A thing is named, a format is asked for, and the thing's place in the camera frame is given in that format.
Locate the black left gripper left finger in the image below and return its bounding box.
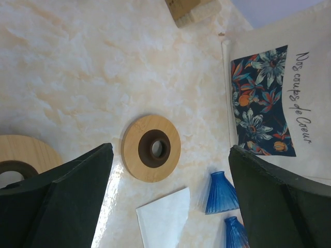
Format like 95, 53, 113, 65
1, 143, 114, 247

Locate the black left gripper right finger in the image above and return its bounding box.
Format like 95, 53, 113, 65
229, 145, 330, 247

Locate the blue glass dripper cone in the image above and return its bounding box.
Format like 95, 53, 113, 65
224, 216, 250, 248
205, 171, 239, 214

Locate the white paper coffee filter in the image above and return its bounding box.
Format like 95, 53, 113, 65
136, 188, 190, 247

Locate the wooden dripper stand brown collar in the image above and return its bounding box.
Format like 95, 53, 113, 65
121, 115, 181, 183

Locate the cream tote bag floral print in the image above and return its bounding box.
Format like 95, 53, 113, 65
222, 1, 330, 184

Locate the kitchen cleaning pads pack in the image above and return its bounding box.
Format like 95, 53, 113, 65
165, 0, 221, 28

